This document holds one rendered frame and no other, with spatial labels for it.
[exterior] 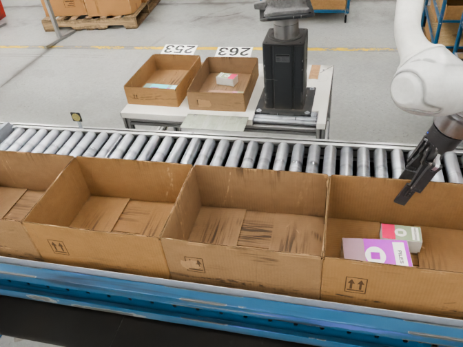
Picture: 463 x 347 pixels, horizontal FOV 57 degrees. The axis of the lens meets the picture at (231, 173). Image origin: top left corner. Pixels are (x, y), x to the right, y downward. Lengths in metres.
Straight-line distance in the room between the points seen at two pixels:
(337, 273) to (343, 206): 0.29
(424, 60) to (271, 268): 0.56
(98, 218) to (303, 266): 0.69
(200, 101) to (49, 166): 0.85
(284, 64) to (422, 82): 1.12
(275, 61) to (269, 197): 0.81
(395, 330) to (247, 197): 0.54
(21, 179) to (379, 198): 1.17
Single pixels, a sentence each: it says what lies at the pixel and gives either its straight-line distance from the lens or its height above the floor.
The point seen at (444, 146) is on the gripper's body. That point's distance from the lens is 1.11.
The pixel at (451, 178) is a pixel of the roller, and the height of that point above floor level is 0.74.
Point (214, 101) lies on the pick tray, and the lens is 2.06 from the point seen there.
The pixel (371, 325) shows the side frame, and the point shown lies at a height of 0.91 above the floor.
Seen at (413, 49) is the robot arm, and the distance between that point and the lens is 0.96.
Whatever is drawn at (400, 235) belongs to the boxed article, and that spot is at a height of 0.93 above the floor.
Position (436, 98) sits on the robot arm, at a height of 1.38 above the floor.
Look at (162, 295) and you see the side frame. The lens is 1.14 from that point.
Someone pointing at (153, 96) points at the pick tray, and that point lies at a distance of 2.18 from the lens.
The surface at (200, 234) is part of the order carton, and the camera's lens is 1.27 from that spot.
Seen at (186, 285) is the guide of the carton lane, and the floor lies 0.92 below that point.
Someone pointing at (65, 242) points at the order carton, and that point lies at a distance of 1.24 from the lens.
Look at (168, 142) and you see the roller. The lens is 1.92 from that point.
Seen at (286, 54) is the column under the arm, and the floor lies 1.03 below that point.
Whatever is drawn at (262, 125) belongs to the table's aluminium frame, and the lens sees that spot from 2.00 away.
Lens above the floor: 1.81
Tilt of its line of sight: 39 degrees down
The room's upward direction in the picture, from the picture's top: 7 degrees counter-clockwise
